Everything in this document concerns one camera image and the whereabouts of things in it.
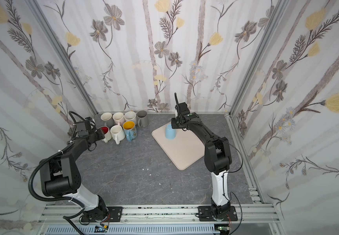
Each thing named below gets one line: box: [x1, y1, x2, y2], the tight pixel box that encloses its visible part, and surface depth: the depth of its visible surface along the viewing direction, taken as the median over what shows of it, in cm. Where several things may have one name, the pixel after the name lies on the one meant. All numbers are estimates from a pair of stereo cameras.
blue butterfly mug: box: [122, 120, 138, 142], surface depth 100 cm
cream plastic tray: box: [151, 124, 206, 171], surface depth 103 cm
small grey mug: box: [100, 112, 113, 126], surface depth 107 cm
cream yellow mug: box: [123, 111, 138, 123], surface depth 110 cm
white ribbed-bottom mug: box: [109, 124, 126, 145], surface depth 101 cm
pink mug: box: [112, 111, 125, 126], surface depth 107 cm
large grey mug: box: [136, 110, 149, 128], surface depth 109 cm
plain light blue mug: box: [165, 123, 177, 141], surface depth 105 cm
